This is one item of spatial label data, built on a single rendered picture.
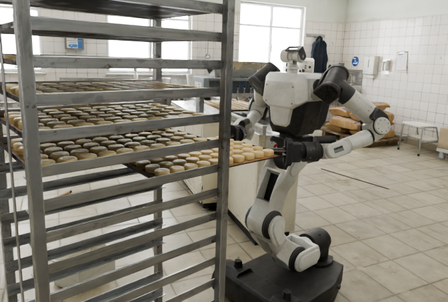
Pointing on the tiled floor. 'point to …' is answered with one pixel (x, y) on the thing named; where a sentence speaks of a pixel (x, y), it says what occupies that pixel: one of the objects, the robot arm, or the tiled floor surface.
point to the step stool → (421, 134)
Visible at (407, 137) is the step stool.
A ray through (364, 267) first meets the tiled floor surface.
